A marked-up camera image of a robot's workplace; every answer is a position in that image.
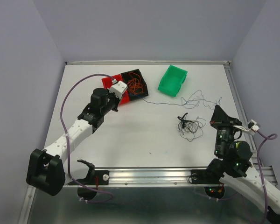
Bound red plastic bin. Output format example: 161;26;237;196
101;74;130;105

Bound black thin wires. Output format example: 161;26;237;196
176;112;207;142

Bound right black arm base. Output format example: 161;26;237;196
188;159;224;184

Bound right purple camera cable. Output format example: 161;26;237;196
224;129;278;224

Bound blue thin wires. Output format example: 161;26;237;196
130;90;223;112

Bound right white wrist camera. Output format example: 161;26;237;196
233;119;261;135

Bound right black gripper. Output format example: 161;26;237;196
208;104;241;155

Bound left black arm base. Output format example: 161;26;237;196
71;159;110;186

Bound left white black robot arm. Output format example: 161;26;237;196
26;84;126;196

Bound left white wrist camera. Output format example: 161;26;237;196
109;81;127;99

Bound black plastic bin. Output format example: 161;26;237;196
121;69;149;102

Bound red thin wires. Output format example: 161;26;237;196
126;72;145;95

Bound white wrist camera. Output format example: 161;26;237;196
109;81;127;99
233;119;261;135

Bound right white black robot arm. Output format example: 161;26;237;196
205;105;280;224

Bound green plastic bin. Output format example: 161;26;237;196
158;65;188;97

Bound aluminium front rail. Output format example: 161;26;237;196
29;166;277;187

